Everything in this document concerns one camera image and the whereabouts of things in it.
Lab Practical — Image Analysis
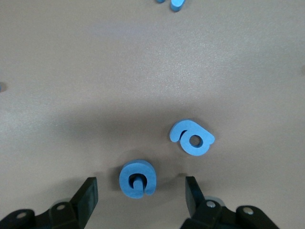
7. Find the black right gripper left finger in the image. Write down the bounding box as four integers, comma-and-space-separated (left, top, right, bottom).
0, 177, 99, 229

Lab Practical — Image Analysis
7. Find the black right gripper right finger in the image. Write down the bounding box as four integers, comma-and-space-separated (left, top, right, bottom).
180, 176, 280, 229

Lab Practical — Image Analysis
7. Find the brown table cover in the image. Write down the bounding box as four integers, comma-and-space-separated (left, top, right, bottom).
0, 0, 305, 229

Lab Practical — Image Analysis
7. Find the blue foam letter E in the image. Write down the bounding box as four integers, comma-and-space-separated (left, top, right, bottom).
156, 0, 186, 12

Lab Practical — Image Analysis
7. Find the blue foam letter a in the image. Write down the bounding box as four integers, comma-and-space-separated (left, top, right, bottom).
170, 118, 215, 157

